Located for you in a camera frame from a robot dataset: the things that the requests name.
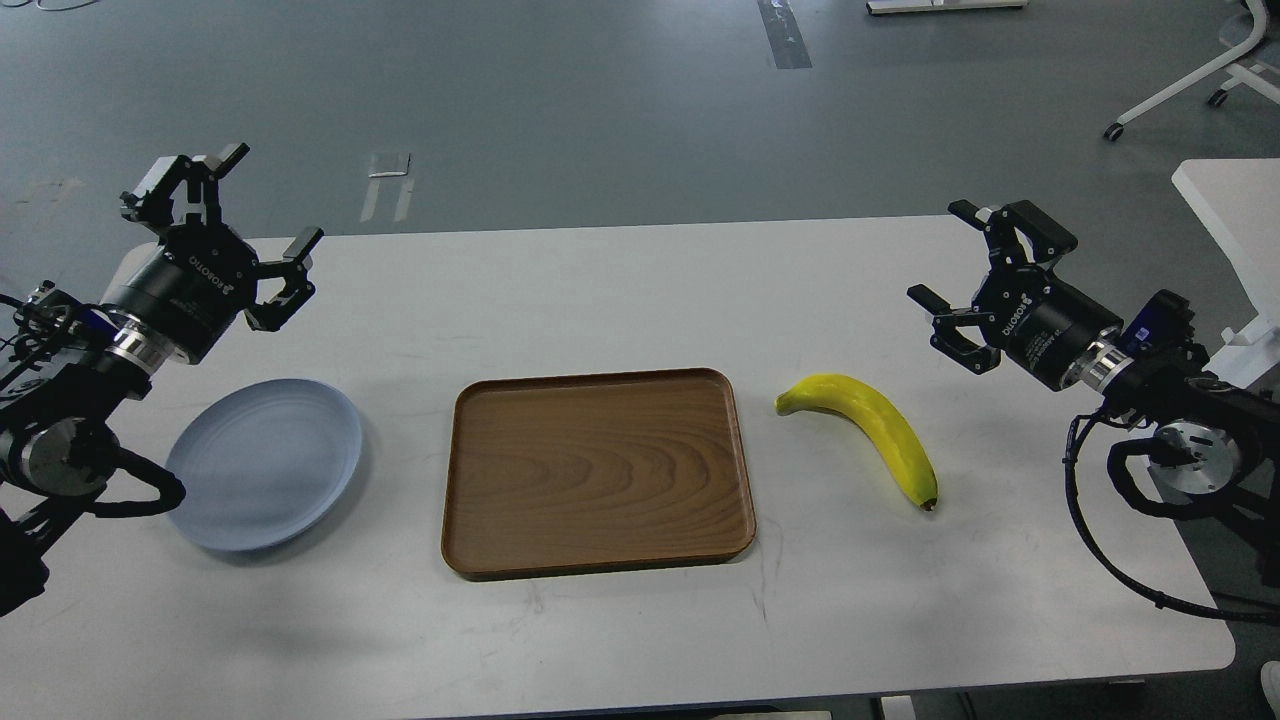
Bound light blue plate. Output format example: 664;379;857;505
165;378;364;553

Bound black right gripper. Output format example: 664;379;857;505
908;200;1123;391

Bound white side table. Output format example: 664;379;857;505
1172;158;1279;388

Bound white rolling chair base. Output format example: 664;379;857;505
1101;1;1279;143

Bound brown wooden tray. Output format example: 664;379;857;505
440;368;756;582

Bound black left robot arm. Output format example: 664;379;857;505
1;143;323;612

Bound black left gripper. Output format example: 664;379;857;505
102;142;325;365

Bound white board on floor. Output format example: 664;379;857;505
865;0;1030;15

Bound grey floor tape strip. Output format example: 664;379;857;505
756;0;813;70

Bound yellow banana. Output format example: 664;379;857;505
774;373;940;512

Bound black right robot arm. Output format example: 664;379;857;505
908;199;1277;626

